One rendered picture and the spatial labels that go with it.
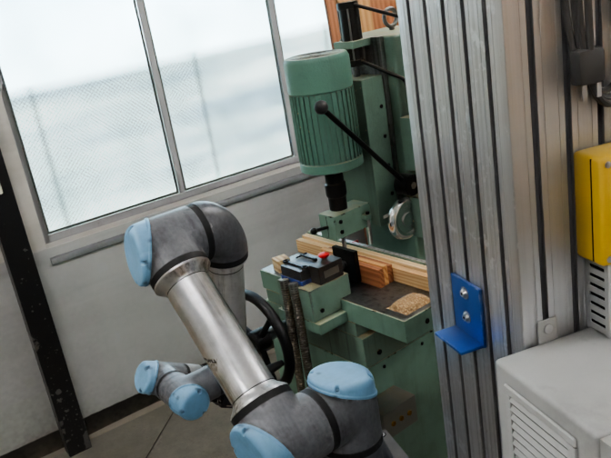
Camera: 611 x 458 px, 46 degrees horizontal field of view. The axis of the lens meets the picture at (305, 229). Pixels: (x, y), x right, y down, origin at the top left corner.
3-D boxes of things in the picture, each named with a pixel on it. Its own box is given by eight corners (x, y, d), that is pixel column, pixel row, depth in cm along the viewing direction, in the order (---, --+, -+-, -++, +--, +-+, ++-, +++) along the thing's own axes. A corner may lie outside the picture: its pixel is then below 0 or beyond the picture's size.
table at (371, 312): (236, 299, 214) (233, 281, 212) (315, 263, 231) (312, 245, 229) (379, 361, 168) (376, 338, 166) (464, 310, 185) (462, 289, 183)
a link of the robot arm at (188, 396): (222, 375, 155) (196, 357, 164) (175, 399, 149) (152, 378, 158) (227, 406, 158) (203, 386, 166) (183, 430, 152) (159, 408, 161)
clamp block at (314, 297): (281, 309, 196) (275, 279, 193) (318, 291, 203) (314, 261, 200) (315, 323, 184) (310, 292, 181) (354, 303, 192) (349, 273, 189)
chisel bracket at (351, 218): (322, 241, 207) (317, 214, 204) (357, 225, 215) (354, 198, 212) (339, 245, 201) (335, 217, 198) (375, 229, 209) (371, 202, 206)
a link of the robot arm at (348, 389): (396, 431, 129) (387, 365, 125) (339, 468, 122) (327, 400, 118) (354, 406, 139) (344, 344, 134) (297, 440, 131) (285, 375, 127)
